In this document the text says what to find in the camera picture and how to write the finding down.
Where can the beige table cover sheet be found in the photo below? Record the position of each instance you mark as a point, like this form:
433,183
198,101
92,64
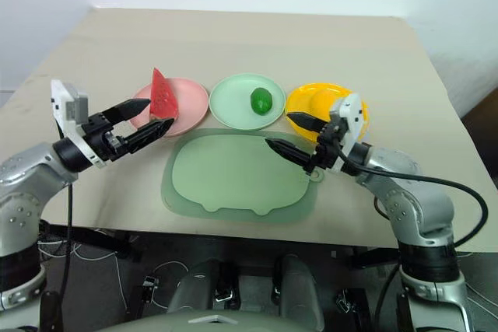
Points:
249,44

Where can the light green round plate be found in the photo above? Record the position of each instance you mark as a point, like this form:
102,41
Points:
229,102

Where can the red watermelon slice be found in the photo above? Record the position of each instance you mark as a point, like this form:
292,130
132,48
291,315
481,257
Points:
161,95

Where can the grey robot torso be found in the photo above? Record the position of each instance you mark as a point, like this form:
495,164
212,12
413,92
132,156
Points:
272,322

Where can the dark grey rounded shape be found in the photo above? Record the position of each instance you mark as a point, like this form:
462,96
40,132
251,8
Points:
299,281
198,281

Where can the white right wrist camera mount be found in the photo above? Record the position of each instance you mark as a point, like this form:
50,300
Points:
356,114

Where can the green silicone mat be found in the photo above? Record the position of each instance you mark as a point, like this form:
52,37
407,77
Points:
233,176

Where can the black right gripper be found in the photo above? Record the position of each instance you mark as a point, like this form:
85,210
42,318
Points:
327,153

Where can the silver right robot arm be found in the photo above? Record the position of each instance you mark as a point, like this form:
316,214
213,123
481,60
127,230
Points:
408,192

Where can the yellow bowl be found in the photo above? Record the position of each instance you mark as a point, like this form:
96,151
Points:
303,98

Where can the pink round plate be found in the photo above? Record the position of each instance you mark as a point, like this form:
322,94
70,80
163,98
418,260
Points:
190,98

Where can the black bar under table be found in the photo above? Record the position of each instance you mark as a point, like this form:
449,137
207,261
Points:
97,244

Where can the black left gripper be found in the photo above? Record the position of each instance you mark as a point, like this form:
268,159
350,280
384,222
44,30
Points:
102,137

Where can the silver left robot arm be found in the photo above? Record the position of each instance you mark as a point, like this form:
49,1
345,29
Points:
27,176

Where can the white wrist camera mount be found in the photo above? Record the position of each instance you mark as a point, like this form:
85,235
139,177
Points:
58,95
356,114

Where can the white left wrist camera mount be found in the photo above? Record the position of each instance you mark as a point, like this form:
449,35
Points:
58,95

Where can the green lime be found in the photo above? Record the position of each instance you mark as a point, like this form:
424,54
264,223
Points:
260,101

